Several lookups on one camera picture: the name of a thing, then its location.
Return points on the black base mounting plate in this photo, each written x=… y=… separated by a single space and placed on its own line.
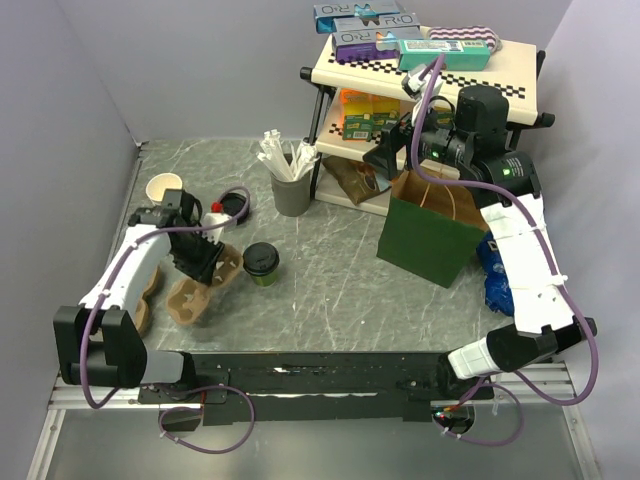
x=302 y=386

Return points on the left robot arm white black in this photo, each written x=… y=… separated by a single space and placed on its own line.
x=97 y=341

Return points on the brown snack packet under shelf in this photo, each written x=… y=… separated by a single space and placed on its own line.
x=358 y=180

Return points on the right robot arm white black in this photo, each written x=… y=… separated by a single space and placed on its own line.
x=471 y=154

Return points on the grey R.O toothpaste box middle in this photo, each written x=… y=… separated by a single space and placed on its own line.
x=381 y=22

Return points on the blue Doritos chip bag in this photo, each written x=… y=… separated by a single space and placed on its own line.
x=498 y=295

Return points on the orange yellow crayon box left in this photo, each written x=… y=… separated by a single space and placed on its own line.
x=356 y=109

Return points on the purple white wavy pouch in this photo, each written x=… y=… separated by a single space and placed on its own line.
x=475 y=32

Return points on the brown cardboard cup carrier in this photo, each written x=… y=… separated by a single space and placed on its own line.
x=142 y=314

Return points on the stack of paper cups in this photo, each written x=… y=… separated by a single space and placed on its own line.
x=157 y=186

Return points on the yellow green crayon box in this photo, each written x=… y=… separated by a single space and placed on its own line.
x=384 y=110

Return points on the cream checkered two-tier shelf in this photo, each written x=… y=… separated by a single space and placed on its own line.
x=513 y=71

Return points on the grey straw holder cup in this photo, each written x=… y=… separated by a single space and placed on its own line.
x=291 y=199

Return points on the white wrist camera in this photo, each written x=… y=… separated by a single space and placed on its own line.
x=215 y=225
x=414 y=84

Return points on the blue R.O toothpaste box top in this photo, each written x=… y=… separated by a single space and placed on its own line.
x=326 y=14

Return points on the teal long box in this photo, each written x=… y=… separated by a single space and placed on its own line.
x=459 y=55

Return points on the green paper gift bag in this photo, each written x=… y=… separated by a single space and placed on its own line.
x=430 y=230

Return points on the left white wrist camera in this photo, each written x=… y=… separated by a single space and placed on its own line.
x=215 y=225

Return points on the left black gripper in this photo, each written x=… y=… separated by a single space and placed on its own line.
x=202 y=270

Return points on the black plastic cup lid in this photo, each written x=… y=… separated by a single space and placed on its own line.
x=261 y=254

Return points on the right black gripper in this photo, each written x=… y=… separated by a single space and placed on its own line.
x=392 y=138

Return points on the purple R.O toothpaste box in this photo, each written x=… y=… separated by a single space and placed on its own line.
x=365 y=45

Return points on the green paper coffee cup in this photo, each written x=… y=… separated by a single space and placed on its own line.
x=263 y=276

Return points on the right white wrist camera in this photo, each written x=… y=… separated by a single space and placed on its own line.
x=414 y=84

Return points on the brown two-cup carrier tray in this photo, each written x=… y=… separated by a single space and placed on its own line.
x=188 y=299

